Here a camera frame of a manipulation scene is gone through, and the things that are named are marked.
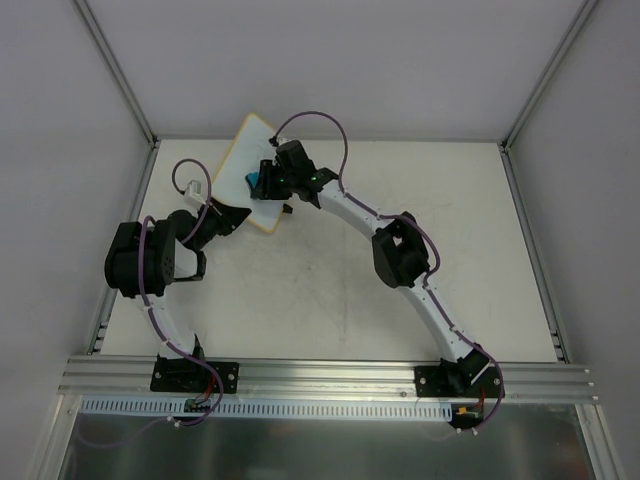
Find right aluminium frame post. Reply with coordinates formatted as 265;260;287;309
499;0;604;151

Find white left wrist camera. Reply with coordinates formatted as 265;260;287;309
182;180;206;209

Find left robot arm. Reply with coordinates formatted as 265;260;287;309
104;200;251;390

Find left aluminium frame post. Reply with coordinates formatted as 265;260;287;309
70;0;157;147

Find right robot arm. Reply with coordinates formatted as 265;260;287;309
246;138;502;398

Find aluminium frame post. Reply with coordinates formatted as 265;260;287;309
499;0;604;151
70;0;157;147

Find blue bone shaped eraser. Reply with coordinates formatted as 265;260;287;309
245;172;259;190

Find aluminium front rail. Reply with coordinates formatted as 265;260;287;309
57;355;600;405

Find white slotted cable duct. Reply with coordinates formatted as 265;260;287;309
79;396;453;423

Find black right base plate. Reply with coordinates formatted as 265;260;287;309
413;365;503;399

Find yellow framed whiteboard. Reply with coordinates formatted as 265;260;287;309
212;113;284;234

